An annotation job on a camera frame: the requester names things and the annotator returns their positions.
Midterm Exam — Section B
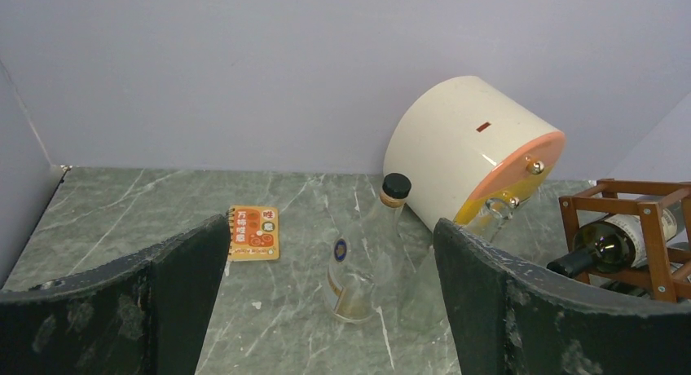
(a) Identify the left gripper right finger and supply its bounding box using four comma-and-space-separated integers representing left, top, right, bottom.
434, 218, 690, 374

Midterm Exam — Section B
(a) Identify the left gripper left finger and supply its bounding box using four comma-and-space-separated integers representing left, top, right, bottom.
1, 214, 230, 374

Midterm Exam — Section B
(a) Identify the clear glass bottle black cap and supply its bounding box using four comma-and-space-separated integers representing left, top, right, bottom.
322, 173, 412, 324

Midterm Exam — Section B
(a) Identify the dark bottle white label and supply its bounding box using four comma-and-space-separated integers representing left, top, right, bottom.
601, 280, 652, 299

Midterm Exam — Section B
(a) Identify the dark green wine bottle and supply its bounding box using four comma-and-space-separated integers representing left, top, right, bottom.
547, 214, 647, 278

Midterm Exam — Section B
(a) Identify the brown wooden wine rack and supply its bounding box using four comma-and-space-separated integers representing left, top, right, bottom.
548, 179, 690, 302

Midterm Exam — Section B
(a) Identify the orange card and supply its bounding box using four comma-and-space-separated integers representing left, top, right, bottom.
228, 205, 280, 262

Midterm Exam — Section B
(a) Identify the cream round drawer cabinet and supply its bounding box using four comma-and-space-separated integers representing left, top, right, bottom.
383, 76, 566, 230

